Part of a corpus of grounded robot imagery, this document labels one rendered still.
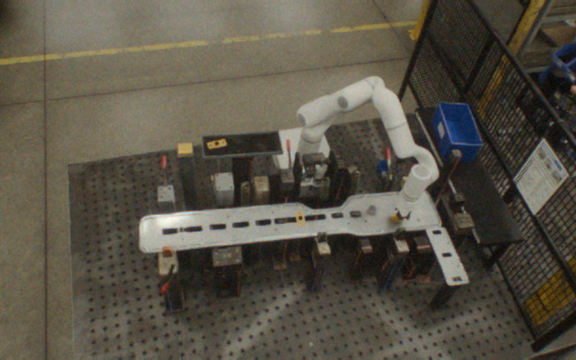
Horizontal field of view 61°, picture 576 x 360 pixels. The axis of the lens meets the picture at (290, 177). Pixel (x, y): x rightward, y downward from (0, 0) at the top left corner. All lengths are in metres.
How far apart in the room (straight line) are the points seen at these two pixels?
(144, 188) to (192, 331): 0.85
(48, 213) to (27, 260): 0.35
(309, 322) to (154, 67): 2.94
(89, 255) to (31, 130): 1.84
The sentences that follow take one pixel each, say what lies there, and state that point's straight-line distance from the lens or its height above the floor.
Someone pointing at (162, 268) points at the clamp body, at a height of 1.06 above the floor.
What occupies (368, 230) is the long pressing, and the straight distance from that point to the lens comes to 2.28.
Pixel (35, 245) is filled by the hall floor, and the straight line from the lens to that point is 3.54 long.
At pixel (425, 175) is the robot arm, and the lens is 2.09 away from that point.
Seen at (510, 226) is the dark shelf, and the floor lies 1.03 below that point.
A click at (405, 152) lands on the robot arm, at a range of 2.07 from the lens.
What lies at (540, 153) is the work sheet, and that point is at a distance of 2.38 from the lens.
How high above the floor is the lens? 2.84
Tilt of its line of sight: 50 degrees down
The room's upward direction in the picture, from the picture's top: 9 degrees clockwise
